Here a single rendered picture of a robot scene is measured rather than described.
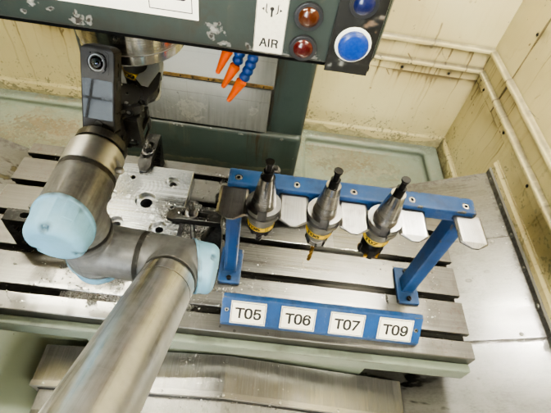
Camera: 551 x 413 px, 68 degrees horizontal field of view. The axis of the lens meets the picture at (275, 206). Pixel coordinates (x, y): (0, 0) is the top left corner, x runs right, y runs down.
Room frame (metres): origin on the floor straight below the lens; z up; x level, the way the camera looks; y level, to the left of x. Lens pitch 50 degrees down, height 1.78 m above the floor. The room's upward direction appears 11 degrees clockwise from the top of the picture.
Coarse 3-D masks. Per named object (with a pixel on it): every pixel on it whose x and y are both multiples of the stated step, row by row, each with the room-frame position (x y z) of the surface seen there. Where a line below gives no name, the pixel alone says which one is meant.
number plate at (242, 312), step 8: (232, 304) 0.39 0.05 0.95; (240, 304) 0.39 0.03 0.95; (248, 304) 0.39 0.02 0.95; (256, 304) 0.40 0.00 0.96; (264, 304) 0.40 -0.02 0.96; (232, 312) 0.38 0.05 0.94; (240, 312) 0.38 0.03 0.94; (248, 312) 0.38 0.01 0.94; (256, 312) 0.38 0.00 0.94; (264, 312) 0.39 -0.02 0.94; (232, 320) 0.36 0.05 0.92; (240, 320) 0.37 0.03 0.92; (248, 320) 0.37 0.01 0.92; (256, 320) 0.37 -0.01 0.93; (264, 320) 0.38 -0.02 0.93
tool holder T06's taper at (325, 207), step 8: (328, 184) 0.47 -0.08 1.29; (328, 192) 0.46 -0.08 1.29; (336, 192) 0.46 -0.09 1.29; (320, 200) 0.46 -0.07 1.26; (328, 200) 0.45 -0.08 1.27; (336, 200) 0.46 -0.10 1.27; (320, 208) 0.45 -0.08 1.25; (328, 208) 0.45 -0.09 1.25; (336, 208) 0.46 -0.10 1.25; (320, 216) 0.45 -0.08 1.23; (328, 216) 0.45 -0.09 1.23
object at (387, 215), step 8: (392, 192) 0.48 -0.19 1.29; (384, 200) 0.48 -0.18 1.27; (392, 200) 0.47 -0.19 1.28; (400, 200) 0.46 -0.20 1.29; (384, 208) 0.47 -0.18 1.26; (392, 208) 0.46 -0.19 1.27; (400, 208) 0.47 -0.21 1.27; (376, 216) 0.47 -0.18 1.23; (384, 216) 0.46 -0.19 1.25; (392, 216) 0.46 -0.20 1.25; (384, 224) 0.46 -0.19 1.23; (392, 224) 0.46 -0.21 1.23
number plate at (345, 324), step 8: (336, 312) 0.41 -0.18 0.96; (336, 320) 0.40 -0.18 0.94; (344, 320) 0.40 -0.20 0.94; (352, 320) 0.41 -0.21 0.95; (360, 320) 0.41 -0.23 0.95; (336, 328) 0.39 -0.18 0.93; (344, 328) 0.39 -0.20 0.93; (352, 328) 0.39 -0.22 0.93; (360, 328) 0.40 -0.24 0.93; (360, 336) 0.39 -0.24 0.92
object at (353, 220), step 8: (344, 208) 0.49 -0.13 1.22; (352, 208) 0.49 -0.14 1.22; (360, 208) 0.50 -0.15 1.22; (344, 216) 0.47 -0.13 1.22; (352, 216) 0.47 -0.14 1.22; (360, 216) 0.48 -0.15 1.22; (344, 224) 0.45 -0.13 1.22; (352, 224) 0.46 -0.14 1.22; (360, 224) 0.46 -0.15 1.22; (352, 232) 0.44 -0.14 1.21; (360, 232) 0.44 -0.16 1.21
